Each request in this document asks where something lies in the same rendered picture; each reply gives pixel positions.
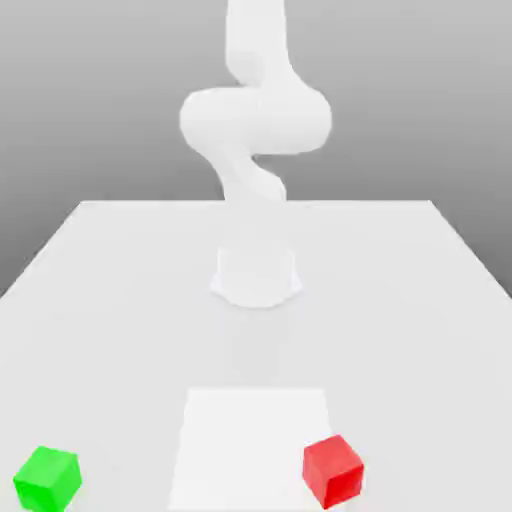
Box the small red cube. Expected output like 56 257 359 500
301 434 366 511

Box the small green cube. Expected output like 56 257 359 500
12 445 83 512

